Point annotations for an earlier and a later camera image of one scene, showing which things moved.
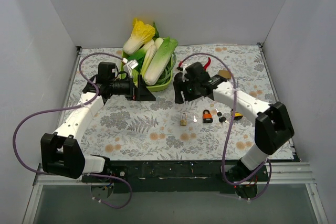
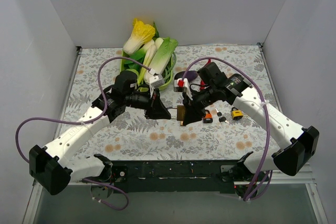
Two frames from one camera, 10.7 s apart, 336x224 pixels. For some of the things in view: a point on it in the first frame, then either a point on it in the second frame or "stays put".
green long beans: [166, 76] stays put
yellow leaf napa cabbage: [142, 33] stays put
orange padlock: [207, 117] stays put
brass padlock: [224, 73] to [180, 114]
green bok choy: [138, 56] stays put
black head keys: [221, 119] stays put
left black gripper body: [134, 88] to [151, 104]
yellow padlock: [238, 116] stays put
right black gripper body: [184, 91] to [189, 107]
